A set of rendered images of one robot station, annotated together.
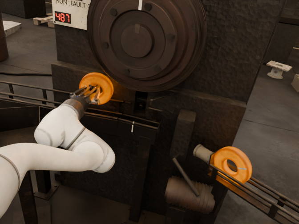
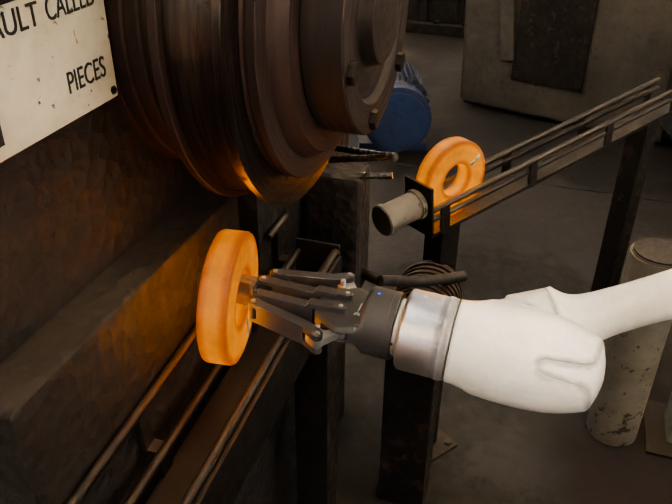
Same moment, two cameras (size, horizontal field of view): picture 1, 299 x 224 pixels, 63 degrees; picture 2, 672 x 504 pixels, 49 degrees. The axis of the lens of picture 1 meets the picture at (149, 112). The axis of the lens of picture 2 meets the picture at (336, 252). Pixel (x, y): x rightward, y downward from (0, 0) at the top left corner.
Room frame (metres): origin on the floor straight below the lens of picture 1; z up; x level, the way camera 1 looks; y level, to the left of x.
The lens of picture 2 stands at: (0.79, 0.93, 1.32)
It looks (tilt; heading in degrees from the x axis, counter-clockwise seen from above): 32 degrees down; 278
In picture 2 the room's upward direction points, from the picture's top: 1 degrees clockwise
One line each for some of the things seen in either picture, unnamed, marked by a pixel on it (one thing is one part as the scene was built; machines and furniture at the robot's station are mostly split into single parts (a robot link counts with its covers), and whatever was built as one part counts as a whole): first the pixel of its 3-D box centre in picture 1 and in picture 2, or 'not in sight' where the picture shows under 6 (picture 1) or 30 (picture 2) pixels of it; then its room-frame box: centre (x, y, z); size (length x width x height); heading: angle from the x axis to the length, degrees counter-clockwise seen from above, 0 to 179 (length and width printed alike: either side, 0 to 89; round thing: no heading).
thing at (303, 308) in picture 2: (85, 94); (296, 309); (0.92, 0.29, 0.84); 0.11 x 0.01 x 0.04; 172
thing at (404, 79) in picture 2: not in sight; (391, 102); (1.00, -2.23, 0.17); 0.57 x 0.31 x 0.34; 100
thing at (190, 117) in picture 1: (182, 135); (335, 228); (0.95, -0.17, 0.68); 0.11 x 0.08 x 0.24; 170
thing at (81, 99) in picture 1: (80, 102); (358, 317); (0.86, 0.29, 0.84); 0.09 x 0.08 x 0.07; 171
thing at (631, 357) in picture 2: not in sight; (633, 347); (0.30, -0.47, 0.26); 0.12 x 0.12 x 0.52
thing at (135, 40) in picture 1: (138, 40); (365, 10); (0.88, 0.08, 1.11); 0.28 x 0.06 x 0.28; 80
